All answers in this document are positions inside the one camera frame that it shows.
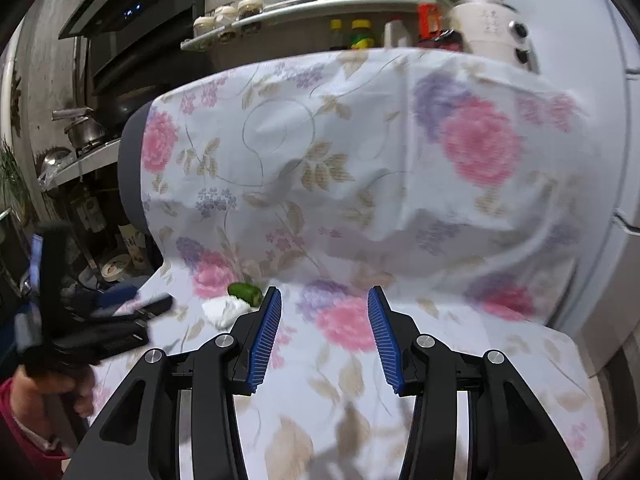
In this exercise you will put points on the metal wall shelf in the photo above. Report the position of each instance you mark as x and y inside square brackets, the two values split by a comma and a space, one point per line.
[310, 10]

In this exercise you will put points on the green pepper piece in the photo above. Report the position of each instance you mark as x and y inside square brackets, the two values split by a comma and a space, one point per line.
[245, 293]

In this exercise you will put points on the person's left hand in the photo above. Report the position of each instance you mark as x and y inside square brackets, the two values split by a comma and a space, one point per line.
[77, 387]

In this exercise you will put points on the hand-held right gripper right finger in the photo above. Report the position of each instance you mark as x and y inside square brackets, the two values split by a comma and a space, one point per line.
[386, 342]

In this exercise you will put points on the green leafy plant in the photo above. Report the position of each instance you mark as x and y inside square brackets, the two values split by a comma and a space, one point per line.
[12, 175]

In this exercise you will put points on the tape roll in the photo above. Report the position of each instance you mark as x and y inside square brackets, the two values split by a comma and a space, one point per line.
[116, 267]

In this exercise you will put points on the grey refrigerator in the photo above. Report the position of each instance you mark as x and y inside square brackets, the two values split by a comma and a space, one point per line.
[607, 110]

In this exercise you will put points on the metal bowl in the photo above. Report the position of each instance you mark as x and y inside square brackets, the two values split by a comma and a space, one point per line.
[55, 160]

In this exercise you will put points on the red label sauce bottle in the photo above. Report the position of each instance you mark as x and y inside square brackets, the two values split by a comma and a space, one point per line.
[431, 17]

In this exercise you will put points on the metal kettle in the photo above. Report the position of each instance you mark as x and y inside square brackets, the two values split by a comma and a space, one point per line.
[86, 130]

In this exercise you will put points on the wide yellow cap bottle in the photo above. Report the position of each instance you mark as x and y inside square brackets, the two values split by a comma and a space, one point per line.
[363, 35]

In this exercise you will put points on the dark labelled bottle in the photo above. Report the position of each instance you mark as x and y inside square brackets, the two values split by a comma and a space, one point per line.
[91, 212]

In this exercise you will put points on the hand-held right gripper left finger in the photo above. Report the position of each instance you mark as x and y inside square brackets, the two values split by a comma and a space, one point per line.
[265, 342]

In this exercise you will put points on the slim yellow cap bottle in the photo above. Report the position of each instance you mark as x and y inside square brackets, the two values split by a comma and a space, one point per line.
[336, 35]

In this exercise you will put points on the person's left forearm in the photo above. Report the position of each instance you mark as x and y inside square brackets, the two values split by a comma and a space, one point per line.
[25, 430]

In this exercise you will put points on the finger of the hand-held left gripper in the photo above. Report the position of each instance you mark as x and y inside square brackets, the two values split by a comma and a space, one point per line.
[117, 296]
[150, 307]

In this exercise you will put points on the black wok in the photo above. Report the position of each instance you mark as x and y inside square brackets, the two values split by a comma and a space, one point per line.
[125, 105]

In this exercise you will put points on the small lidded jar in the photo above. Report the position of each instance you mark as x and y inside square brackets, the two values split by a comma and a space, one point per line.
[204, 27]
[225, 16]
[249, 8]

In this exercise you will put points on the white tissue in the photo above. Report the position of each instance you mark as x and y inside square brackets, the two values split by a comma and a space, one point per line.
[225, 310]

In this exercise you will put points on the floral printed cloth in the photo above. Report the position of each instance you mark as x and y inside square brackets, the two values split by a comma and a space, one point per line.
[375, 185]

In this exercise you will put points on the white plastic bottle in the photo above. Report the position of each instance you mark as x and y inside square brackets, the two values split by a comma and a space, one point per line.
[395, 35]

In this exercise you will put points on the white rice cooker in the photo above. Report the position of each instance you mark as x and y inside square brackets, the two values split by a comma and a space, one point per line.
[492, 30]

